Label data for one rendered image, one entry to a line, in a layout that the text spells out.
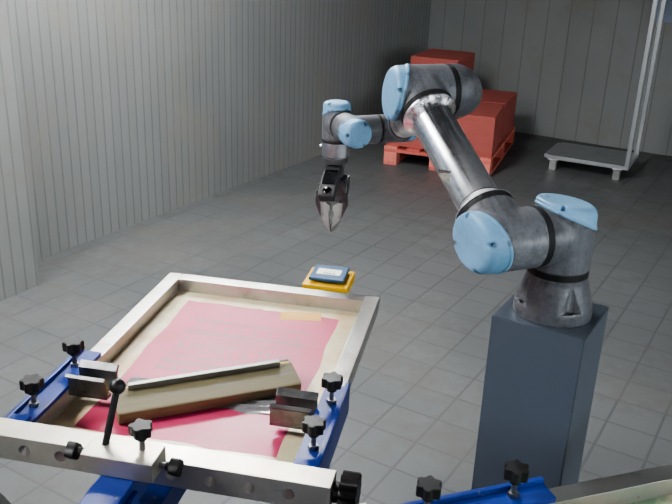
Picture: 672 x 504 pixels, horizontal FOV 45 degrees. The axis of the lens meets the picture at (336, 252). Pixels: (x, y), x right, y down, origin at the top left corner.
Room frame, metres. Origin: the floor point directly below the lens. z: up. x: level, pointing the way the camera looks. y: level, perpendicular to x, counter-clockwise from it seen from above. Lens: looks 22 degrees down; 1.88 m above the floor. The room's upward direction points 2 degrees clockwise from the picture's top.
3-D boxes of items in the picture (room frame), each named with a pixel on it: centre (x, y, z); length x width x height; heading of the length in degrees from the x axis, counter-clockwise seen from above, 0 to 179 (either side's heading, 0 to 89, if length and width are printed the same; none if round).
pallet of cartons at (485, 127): (7.39, -1.05, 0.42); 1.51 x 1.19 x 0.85; 149
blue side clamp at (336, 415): (1.32, 0.01, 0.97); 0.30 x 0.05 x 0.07; 169
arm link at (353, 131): (2.08, -0.04, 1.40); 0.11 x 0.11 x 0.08; 23
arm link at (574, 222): (1.45, -0.42, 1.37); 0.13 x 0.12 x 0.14; 113
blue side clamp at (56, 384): (1.43, 0.56, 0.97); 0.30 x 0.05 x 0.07; 169
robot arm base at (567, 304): (1.45, -0.43, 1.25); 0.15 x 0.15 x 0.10
